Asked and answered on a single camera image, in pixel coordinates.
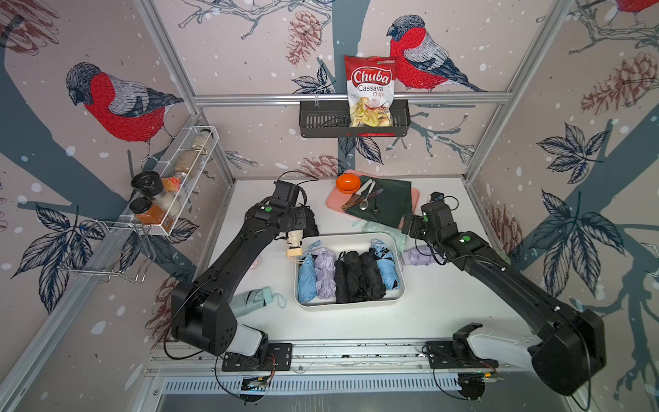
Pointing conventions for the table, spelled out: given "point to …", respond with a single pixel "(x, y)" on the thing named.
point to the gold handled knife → (356, 196)
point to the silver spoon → (365, 203)
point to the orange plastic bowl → (348, 184)
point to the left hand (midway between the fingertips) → (301, 214)
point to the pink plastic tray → (337, 199)
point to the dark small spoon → (376, 210)
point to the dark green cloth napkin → (383, 200)
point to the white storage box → (356, 241)
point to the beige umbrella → (294, 239)
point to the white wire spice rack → (180, 172)
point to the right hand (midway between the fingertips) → (415, 219)
